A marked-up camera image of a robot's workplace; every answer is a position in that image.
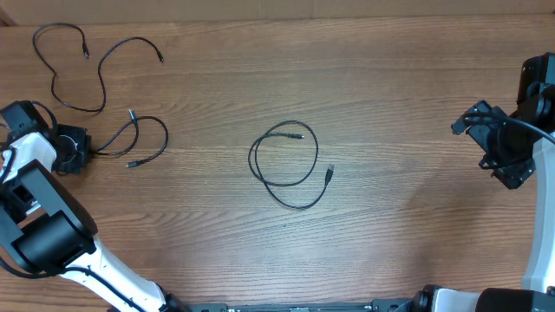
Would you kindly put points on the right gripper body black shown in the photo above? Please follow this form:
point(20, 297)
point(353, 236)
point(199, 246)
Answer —
point(508, 143)

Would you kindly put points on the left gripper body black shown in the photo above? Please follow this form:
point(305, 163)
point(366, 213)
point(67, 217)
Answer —
point(75, 152)

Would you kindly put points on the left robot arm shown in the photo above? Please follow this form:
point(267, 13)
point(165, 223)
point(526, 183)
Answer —
point(45, 230)

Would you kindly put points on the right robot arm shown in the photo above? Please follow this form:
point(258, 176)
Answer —
point(535, 113)

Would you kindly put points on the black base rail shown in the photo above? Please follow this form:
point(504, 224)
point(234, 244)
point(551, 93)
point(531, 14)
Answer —
point(299, 307)

